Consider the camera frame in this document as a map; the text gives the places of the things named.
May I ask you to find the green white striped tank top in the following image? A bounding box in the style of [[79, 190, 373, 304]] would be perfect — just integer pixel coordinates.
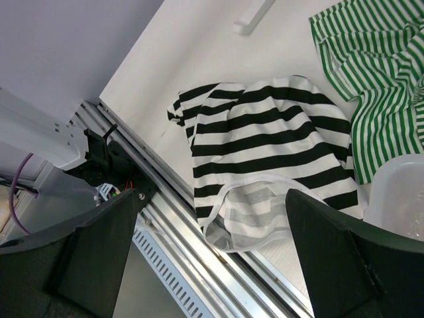
[[309, 1, 423, 184]]

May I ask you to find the white silver clothes rack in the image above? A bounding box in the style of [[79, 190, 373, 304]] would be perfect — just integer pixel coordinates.
[[233, 0, 275, 36]]

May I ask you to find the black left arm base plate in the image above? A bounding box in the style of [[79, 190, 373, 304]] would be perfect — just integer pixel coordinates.
[[66, 137, 158, 207]]

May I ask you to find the white plastic basket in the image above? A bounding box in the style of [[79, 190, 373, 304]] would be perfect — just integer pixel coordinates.
[[364, 154, 424, 241]]

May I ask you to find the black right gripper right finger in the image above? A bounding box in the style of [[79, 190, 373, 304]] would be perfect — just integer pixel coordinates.
[[286, 189, 423, 317]]

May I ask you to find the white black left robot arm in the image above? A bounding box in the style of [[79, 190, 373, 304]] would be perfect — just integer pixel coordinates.
[[1, 89, 109, 171]]

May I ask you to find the white slotted cable duct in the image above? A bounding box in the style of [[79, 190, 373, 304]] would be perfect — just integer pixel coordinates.
[[95, 184, 206, 318]]

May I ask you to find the black white striped tank top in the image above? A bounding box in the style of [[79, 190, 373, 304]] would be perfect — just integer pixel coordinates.
[[167, 76, 367, 252]]

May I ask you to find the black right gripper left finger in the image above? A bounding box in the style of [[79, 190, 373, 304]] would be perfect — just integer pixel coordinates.
[[1, 190, 138, 317]]

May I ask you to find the aluminium mounting rail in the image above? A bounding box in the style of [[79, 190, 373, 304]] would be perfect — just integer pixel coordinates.
[[74, 101, 313, 317]]

